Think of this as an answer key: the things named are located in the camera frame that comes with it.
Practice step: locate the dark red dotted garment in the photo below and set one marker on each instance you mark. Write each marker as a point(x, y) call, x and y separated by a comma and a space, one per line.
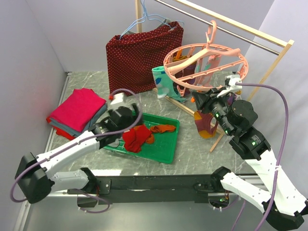
point(131, 58)

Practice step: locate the blue wire hanger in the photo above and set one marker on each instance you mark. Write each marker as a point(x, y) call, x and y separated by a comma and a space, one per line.
point(143, 16)

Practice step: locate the folded pink cloth stack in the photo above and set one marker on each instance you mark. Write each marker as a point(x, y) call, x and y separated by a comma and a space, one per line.
point(77, 113)

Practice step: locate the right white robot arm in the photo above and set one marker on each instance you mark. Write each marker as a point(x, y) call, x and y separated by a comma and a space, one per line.
point(281, 202)

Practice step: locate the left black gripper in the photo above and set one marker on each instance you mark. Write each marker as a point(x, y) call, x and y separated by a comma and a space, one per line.
point(136, 112)

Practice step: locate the black base crossbar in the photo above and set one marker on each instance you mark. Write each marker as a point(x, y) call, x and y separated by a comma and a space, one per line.
point(166, 188)

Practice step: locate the maroon purple hanging sock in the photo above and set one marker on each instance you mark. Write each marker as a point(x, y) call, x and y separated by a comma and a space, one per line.
point(189, 70)

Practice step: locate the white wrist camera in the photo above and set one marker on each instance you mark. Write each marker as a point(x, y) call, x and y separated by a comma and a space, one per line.
point(118, 100)
point(231, 86)

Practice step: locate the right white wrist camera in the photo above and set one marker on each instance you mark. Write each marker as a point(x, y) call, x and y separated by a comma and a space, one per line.
point(231, 86)

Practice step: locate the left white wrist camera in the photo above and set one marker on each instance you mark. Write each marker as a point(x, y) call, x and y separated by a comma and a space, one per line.
point(118, 100)

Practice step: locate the aluminium frame rail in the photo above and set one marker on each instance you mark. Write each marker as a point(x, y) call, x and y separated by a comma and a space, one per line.
point(38, 176)

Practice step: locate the red sock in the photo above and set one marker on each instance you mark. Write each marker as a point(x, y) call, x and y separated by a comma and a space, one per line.
point(135, 138)

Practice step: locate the metal hanging rod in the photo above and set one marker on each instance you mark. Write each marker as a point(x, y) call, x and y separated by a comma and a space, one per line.
point(219, 28)

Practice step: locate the orange sock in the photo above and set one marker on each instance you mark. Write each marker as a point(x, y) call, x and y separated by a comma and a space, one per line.
point(150, 139)
point(162, 128)

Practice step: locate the teal patterned hanging sock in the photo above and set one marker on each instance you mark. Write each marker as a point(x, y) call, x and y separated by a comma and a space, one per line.
point(163, 83)

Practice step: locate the pink round clip hanger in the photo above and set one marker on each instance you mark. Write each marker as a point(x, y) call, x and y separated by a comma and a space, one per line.
point(210, 58)

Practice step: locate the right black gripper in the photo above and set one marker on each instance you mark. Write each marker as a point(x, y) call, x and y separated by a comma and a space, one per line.
point(205, 100)

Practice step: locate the green plastic tray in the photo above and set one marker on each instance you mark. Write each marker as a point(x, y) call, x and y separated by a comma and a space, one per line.
point(163, 148)

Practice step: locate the maroon yellow striped sock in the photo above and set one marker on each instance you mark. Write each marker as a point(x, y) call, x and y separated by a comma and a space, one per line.
point(231, 99)

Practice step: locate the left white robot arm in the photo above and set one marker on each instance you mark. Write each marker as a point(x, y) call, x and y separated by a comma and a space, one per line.
point(103, 137)

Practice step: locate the grey white sock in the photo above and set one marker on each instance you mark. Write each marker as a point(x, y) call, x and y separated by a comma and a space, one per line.
point(114, 144)

